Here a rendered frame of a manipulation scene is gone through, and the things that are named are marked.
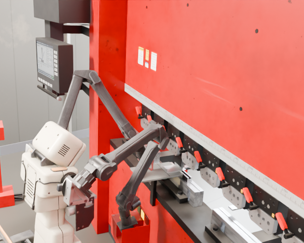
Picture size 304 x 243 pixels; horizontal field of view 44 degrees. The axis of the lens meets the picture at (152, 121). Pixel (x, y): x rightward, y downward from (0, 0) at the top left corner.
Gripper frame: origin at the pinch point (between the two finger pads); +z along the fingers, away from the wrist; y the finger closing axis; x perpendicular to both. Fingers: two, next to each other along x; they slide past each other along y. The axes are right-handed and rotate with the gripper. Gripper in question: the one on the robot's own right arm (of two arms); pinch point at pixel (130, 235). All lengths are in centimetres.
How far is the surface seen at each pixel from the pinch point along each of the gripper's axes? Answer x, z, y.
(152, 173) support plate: 16.5, -22.0, 24.5
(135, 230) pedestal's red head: -5.1, -6.0, 2.6
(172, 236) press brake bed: -7.2, 5.8, 21.6
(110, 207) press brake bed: 97, 49, 7
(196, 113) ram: 0, -59, 49
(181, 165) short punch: 14.2, -21.7, 42.3
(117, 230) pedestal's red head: 4.3, -3.3, -5.7
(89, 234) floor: 105, 73, -15
